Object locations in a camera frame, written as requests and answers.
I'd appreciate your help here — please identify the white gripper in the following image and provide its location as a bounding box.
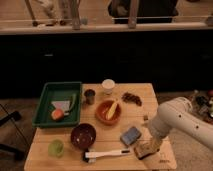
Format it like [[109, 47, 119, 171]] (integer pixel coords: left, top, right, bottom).
[[140, 137, 163, 150]]

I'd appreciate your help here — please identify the blue sponge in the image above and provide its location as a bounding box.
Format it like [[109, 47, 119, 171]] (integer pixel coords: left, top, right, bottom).
[[120, 127, 142, 146]]

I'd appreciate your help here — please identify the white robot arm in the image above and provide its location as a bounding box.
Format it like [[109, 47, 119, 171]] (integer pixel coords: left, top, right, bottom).
[[138, 97, 213, 159]]

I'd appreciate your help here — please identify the white paper cup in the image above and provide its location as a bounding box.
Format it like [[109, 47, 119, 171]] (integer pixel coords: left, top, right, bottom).
[[102, 79, 115, 95]]

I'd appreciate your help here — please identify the small metal cup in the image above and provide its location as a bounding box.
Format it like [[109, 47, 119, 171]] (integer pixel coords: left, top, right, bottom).
[[84, 89, 95, 105]]

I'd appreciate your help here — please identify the small green cup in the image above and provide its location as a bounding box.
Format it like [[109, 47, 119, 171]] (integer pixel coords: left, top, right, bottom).
[[48, 139, 64, 157]]

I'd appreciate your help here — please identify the wooden block eraser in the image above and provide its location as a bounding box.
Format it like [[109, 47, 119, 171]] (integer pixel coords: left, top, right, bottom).
[[134, 147, 158, 160]]

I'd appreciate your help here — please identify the brown grape bunch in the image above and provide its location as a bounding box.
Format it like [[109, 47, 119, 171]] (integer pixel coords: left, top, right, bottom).
[[122, 92, 142, 106]]

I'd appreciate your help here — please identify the yellow banana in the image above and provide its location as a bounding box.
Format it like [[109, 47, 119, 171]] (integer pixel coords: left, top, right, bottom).
[[106, 101, 118, 120]]

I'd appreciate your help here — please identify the orange clay bowl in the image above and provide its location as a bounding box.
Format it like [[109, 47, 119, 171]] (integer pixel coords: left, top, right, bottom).
[[95, 100, 121, 126]]

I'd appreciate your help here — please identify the white dish brush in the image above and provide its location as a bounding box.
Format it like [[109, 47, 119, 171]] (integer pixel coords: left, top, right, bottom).
[[82, 149, 130, 163]]

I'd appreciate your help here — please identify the dark red bowl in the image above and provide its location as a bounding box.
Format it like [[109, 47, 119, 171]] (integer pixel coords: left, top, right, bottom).
[[70, 123, 96, 150]]

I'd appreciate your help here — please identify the green toy vegetable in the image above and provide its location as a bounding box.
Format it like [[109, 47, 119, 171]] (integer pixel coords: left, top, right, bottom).
[[68, 94, 77, 112]]

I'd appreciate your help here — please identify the orange toy fruit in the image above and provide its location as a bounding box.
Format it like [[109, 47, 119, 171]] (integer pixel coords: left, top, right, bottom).
[[51, 109, 64, 121]]

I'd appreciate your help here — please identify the grey cloth piece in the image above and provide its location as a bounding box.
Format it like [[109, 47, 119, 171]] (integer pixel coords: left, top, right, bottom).
[[51, 100, 70, 111]]

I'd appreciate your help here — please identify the green plastic tray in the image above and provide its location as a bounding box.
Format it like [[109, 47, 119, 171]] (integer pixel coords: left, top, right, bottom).
[[32, 82, 82, 128]]

